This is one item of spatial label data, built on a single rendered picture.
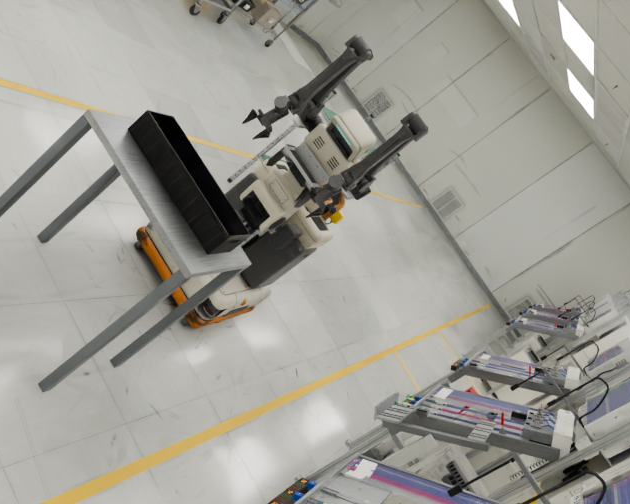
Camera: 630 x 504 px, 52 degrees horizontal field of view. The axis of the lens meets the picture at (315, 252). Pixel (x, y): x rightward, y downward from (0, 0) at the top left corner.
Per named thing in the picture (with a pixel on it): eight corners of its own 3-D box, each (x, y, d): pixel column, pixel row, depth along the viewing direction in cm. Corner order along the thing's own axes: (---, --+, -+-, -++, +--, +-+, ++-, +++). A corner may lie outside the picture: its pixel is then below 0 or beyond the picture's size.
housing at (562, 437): (548, 461, 293) (553, 431, 293) (554, 434, 338) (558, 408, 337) (567, 466, 290) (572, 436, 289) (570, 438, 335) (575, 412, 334)
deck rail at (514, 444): (406, 423, 318) (408, 410, 318) (407, 422, 320) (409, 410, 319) (558, 463, 290) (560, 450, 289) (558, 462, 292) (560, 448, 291)
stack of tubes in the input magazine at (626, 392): (586, 426, 289) (641, 396, 280) (587, 402, 335) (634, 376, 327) (603, 451, 286) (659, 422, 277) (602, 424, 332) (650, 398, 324)
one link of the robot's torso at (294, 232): (248, 212, 351) (282, 185, 343) (276, 254, 346) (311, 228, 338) (225, 212, 326) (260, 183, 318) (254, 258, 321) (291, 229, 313)
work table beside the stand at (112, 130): (43, 235, 292) (162, 124, 266) (119, 366, 281) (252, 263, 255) (-44, 239, 250) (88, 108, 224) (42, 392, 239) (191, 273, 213)
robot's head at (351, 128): (344, 122, 318) (355, 104, 305) (368, 155, 315) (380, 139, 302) (322, 131, 312) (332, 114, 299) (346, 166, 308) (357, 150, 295)
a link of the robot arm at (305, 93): (373, 55, 280) (359, 35, 282) (369, 52, 275) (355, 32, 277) (299, 117, 294) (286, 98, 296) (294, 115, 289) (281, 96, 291)
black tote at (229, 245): (230, 252, 246) (251, 235, 242) (207, 255, 230) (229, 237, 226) (154, 133, 255) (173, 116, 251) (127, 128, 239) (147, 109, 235)
